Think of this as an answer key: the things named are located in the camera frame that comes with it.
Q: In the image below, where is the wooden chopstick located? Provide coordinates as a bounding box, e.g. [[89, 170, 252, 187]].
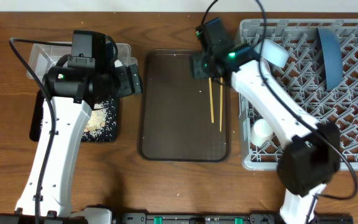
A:
[[219, 78, 223, 132], [208, 78, 214, 123]]

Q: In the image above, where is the light blue bowl with food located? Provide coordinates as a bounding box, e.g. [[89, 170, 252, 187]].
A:
[[254, 39, 289, 68]]

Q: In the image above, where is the blue plate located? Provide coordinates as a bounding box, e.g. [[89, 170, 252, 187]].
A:
[[317, 27, 343, 91]]

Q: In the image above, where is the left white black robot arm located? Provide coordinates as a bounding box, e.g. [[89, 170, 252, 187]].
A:
[[0, 64, 142, 223]]

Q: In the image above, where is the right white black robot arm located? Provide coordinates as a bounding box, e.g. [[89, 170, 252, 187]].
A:
[[191, 40, 343, 223]]

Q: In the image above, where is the spilled rice food waste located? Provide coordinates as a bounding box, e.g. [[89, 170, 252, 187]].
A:
[[81, 99, 119, 142]]

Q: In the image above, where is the grey dishwasher rack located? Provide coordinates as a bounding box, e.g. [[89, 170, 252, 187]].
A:
[[236, 19, 358, 170]]

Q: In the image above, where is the black plastic tray bin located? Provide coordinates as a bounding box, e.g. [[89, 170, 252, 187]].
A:
[[29, 90, 120, 143]]

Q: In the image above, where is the dark brown serving tray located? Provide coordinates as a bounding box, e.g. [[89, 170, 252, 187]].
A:
[[138, 49, 231, 162]]

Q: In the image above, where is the white cup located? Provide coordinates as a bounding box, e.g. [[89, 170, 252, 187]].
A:
[[251, 118, 273, 147]]

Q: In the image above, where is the clear plastic bin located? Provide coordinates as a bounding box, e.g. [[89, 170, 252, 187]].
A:
[[28, 43, 137, 81]]

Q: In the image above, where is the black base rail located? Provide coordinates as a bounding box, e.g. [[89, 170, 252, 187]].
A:
[[0, 207, 354, 224]]

